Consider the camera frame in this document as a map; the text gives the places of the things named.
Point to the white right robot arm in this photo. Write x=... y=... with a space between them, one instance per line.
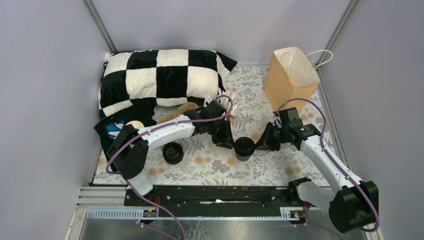
x=351 y=203

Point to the brown paper bag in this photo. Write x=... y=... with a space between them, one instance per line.
x=291 y=76

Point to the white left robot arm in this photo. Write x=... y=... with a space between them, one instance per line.
x=130 y=149

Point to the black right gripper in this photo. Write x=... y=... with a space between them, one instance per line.
x=264 y=142

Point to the floral table mat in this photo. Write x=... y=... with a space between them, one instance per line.
x=206 y=164

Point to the black white checkered pillow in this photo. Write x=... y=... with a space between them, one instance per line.
x=161 y=77

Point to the brown cardboard cup carrier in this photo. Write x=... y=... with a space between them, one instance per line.
x=183 y=108

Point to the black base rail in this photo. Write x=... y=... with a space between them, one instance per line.
x=251 y=202

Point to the black paper coffee cup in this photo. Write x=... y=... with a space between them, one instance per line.
x=243 y=158

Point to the stack of black lids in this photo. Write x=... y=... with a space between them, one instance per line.
x=173 y=153

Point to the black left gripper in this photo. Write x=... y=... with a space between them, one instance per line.
x=226 y=136

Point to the stack of paper cups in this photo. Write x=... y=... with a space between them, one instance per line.
x=135 y=124

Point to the black plastic cup lid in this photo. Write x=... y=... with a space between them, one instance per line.
x=244 y=146

